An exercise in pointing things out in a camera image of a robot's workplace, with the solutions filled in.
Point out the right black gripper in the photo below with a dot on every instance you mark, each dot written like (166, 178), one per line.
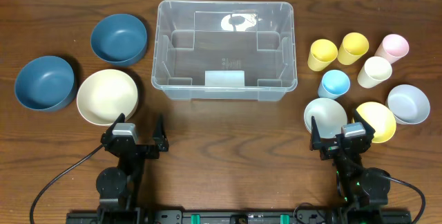
(340, 148)

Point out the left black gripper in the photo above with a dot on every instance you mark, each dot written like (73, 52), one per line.
(137, 148)

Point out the small white bowl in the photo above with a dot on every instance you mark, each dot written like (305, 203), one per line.
(329, 115)

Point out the small yellow bowl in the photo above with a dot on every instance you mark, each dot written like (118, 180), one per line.
(380, 118)

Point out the light blue cup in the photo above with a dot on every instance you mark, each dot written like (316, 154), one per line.
(334, 84)

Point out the cream cup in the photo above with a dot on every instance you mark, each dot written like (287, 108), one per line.
(374, 71)

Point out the small grey bowl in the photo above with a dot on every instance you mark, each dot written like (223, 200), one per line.
(408, 104)

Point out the yellow cup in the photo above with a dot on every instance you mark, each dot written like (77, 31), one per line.
(322, 53)
(353, 47)

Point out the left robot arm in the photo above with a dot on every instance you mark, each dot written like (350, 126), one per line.
(118, 186)

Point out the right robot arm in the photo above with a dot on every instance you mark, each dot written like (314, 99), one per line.
(365, 189)

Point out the clear plastic storage container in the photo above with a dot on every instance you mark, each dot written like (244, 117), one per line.
(233, 50)

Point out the large cream bowl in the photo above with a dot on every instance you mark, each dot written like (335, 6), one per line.
(106, 94)

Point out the dark blue bowl, back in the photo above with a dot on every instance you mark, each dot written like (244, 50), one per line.
(120, 40)

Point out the dark blue bowl, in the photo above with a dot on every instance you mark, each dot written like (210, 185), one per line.
(120, 40)
(46, 83)

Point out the pink cup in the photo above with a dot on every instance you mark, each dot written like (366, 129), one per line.
(392, 48)

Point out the dark blue bowl, left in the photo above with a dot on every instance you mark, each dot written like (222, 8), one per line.
(46, 83)

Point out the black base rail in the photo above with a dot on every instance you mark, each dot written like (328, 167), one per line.
(306, 215)

